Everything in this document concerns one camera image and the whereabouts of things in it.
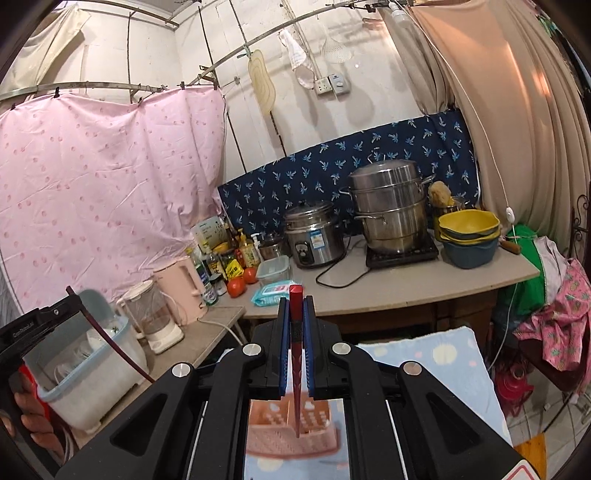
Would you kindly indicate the green cloth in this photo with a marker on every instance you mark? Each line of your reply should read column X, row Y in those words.
column 526, row 281

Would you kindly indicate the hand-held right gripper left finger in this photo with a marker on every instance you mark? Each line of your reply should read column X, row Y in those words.
column 286, row 350

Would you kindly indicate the yellow label bottle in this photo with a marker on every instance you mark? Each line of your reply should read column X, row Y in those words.
column 233, row 269

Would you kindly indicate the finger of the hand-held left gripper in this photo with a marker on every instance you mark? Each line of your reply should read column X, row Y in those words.
column 67, row 308

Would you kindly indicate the black iron frame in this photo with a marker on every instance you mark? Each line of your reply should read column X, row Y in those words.
column 582, row 221

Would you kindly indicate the red patterned chopstick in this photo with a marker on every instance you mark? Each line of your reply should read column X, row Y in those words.
column 296, row 314
column 115, row 346

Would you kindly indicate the red plastic item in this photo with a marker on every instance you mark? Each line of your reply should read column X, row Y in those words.
column 508, row 387

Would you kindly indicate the small glass jar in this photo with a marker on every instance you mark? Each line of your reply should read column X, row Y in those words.
column 210, row 293

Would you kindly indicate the pink perforated utensil holder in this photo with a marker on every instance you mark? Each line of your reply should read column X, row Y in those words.
column 272, row 429

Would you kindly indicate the white blender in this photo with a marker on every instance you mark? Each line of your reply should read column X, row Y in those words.
column 152, row 318

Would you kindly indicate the blue dotted tablecloth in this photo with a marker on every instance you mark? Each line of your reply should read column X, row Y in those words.
column 415, row 350

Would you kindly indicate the blue white dish bin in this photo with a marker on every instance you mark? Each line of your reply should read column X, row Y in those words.
column 92, row 387

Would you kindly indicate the blue bowl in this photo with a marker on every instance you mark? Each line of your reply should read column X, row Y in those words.
column 471, row 254

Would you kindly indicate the pink floral garment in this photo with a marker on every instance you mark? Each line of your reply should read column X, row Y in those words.
column 561, row 323

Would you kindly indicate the white wall socket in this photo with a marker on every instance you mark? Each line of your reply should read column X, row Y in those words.
column 331, row 85

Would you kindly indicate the silver rice cooker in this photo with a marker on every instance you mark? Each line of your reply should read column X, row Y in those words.
column 314, row 235

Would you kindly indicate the curved metal curtain rail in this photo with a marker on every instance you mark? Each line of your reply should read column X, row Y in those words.
column 106, row 85

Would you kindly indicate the tan loofah sponge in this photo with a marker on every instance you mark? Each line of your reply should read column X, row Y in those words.
column 439, row 194

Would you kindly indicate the beige hanging board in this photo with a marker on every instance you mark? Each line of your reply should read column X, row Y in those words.
column 263, row 83

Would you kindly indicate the blue wet wipes pack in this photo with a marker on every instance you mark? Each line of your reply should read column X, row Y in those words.
column 272, row 293

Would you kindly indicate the stainless steel steamer pot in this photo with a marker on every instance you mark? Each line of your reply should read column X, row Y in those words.
column 390, row 203

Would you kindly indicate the yellow pump bottle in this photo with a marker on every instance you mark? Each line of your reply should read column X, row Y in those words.
column 250, row 251

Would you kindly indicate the white hanging cloth bag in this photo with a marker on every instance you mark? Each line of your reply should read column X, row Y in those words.
column 298, row 55

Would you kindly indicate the clear food container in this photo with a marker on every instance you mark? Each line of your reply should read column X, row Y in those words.
column 273, row 270

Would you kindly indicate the cream hanging cloth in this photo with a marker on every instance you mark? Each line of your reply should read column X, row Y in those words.
column 46, row 41

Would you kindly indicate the pink dotted curtain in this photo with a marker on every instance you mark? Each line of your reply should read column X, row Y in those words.
column 92, row 184

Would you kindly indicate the red tomato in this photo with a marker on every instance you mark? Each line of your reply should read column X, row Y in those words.
column 235, row 287
column 250, row 275

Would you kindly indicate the black induction cooker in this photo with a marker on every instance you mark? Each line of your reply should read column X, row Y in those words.
column 415, row 256

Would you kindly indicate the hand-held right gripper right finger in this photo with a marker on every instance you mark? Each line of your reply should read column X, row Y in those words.
column 308, row 350

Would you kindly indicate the pink electric kettle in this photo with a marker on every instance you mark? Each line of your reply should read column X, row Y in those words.
column 178, row 290

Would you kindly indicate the person's left hand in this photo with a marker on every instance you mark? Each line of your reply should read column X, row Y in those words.
column 42, row 429

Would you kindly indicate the dark sauce bottle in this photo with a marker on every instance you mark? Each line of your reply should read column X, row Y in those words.
column 227, row 237

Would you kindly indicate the white carton box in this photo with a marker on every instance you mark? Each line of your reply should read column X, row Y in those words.
column 208, row 233

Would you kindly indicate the navy leaf-print cloth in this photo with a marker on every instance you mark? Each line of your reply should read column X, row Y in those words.
column 323, row 170

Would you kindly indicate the beige curtain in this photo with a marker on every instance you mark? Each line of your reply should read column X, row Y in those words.
column 508, row 115

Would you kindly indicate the green glass bottle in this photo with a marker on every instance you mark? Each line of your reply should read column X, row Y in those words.
column 196, row 263

